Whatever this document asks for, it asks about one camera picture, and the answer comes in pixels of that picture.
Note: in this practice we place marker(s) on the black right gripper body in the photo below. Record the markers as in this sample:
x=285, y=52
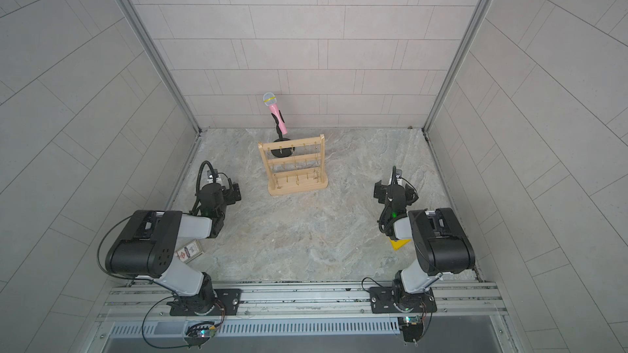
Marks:
x=383, y=189

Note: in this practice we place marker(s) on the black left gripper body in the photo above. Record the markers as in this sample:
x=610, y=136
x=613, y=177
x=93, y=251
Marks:
x=231, y=198

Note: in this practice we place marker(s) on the wooden jewelry display stand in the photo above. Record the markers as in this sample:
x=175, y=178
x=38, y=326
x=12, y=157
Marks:
x=295, y=166

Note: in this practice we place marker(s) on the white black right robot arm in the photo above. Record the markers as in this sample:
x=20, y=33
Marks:
x=441, y=245

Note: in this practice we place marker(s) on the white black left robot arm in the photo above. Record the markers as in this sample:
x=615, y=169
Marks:
x=146, y=248

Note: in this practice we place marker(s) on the yellow plastic triangle piece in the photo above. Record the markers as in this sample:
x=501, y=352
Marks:
x=397, y=244

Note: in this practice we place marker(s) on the small printed card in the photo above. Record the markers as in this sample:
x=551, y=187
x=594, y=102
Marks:
x=190, y=251

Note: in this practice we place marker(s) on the pink toy microphone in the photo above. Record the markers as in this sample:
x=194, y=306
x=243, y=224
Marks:
x=270, y=101

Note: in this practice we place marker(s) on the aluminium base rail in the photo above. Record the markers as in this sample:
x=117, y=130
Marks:
x=142, y=311

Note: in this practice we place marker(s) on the aluminium corner frame post right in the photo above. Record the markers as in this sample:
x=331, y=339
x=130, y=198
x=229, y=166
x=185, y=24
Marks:
x=473, y=27

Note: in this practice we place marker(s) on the aluminium corner frame post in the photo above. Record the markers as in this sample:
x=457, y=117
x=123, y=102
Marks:
x=141, y=32
x=473, y=27

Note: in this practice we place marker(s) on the aluminium corner frame post left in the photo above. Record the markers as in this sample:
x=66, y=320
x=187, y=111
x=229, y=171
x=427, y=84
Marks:
x=141, y=32

